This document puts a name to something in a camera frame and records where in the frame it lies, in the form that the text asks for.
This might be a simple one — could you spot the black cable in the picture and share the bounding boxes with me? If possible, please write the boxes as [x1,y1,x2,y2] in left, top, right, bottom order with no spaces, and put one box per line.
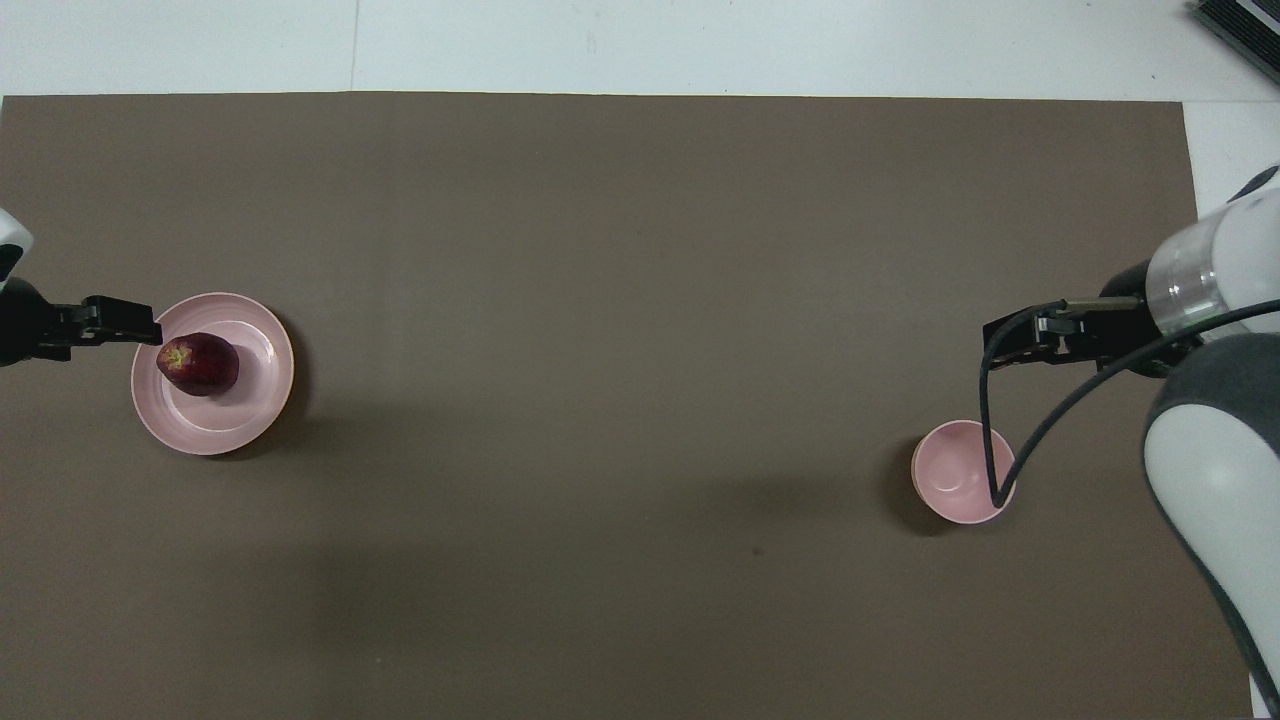
[979,297,1280,507]

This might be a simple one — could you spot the black stand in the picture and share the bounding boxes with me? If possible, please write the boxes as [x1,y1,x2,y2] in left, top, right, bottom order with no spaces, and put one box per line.
[1185,0,1280,58]

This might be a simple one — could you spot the pink bowl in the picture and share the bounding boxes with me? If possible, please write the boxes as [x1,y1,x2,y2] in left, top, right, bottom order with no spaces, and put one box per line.
[911,419,1018,526]

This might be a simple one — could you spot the dark red apple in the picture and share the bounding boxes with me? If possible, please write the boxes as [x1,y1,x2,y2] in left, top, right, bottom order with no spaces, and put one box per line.
[156,333,241,398]

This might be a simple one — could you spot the pink plate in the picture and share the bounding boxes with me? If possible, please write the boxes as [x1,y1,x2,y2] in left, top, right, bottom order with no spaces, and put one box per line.
[131,292,296,457]

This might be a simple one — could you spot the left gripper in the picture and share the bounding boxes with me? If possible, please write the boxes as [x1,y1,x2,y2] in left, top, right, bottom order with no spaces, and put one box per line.
[0,277,75,367]

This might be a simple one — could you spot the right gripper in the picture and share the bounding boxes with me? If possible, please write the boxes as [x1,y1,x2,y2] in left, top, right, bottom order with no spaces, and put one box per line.
[1058,261,1204,380]

